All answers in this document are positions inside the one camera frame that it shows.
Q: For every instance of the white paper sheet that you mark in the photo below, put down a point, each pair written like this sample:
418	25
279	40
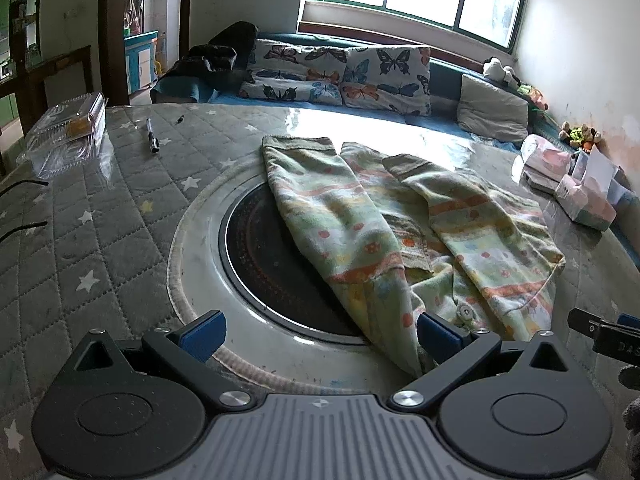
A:
602	170

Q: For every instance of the small brown plush toys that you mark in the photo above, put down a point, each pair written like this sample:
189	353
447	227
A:
580	136

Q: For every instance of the panda plush toy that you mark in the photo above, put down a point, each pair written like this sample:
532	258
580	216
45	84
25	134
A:
500	70

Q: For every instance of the black marker pen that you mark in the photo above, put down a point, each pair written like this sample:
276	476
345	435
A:
152	137

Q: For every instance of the colourful plush toys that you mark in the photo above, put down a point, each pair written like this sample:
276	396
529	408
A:
532	96

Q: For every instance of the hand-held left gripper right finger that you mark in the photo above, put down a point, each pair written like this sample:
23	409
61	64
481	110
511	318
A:
440	336

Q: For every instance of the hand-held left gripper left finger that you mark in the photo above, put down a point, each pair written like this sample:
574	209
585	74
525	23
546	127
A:
205	336

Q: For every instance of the flat grey book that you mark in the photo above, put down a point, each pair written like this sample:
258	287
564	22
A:
540	182

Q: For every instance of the grey cushion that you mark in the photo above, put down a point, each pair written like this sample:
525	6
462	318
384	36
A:
492	107

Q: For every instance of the pastel patterned fleece pants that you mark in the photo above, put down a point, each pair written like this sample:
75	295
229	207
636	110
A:
380	240

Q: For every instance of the butterfly print pillow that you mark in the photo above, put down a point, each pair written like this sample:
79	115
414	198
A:
292	72
387	80

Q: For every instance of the dark clothing pile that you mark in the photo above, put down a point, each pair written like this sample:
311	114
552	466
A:
210	65

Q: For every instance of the clear plastic food container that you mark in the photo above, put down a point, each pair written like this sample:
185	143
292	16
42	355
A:
65	135

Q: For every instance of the dark wooden chair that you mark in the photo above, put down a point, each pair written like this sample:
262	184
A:
55	75

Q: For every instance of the blue bench sofa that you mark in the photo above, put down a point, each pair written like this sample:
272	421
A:
445	80

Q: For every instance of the pastel tissue box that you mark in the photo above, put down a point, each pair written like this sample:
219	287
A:
587	205

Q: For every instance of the round built-in black stove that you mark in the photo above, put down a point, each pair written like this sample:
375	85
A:
260	260

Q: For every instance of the pink tissue pack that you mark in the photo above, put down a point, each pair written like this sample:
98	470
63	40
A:
545	156

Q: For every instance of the blue white cabinet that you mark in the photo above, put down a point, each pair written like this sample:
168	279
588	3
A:
140	60

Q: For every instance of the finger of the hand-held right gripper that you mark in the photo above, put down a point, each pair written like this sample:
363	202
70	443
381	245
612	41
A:
612	340
631	320

